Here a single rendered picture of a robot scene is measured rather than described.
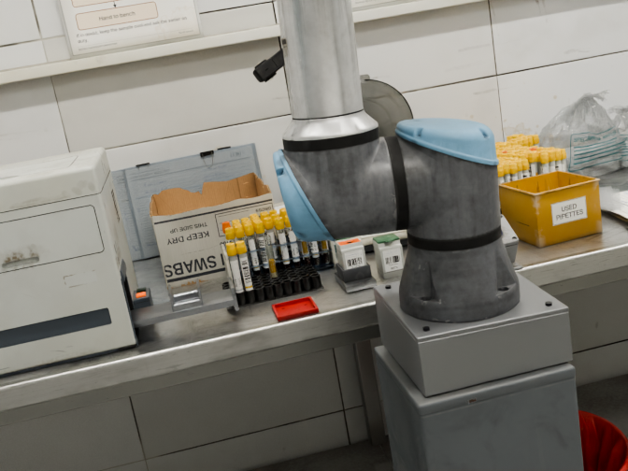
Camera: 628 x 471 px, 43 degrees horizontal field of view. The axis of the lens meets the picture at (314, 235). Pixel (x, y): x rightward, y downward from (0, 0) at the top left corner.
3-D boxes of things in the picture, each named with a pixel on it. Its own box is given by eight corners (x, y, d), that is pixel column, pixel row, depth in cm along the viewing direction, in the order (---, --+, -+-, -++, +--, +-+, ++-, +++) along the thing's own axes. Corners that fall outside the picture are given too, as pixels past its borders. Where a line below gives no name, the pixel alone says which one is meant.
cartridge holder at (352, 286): (347, 293, 134) (343, 274, 133) (335, 279, 143) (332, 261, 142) (377, 287, 135) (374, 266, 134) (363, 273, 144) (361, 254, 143)
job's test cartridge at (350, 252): (346, 281, 136) (340, 247, 135) (340, 275, 141) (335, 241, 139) (368, 277, 137) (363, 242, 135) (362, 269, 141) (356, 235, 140)
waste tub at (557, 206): (539, 249, 140) (534, 194, 138) (502, 234, 153) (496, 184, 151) (605, 232, 143) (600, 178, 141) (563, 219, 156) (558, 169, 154)
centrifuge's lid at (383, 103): (311, 82, 178) (311, 85, 186) (330, 192, 181) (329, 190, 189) (406, 66, 178) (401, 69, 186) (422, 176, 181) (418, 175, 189)
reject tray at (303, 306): (278, 321, 127) (277, 317, 127) (272, 308, 133) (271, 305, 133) (319, 312, 128) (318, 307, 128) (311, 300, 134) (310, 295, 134)
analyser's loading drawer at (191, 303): (113, 338, 126) (106, 307, 125) (115, 325, 133) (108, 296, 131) (238, 310, 129) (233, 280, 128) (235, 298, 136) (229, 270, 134)
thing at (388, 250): (384, 279, 138) (378, 243, 137) (377, 272, 143) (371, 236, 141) (406, 274, 139) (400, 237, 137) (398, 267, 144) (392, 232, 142)
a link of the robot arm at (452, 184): (515, 232, 92) (507, 117, 89) (401, 248, 92) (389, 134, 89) (488, 206, 104) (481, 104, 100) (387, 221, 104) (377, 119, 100)
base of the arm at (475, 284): (535, 314, 94) (530, 235, 91) (407, 329, 94) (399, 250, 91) (504, 272, 108) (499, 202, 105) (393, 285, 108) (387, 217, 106)
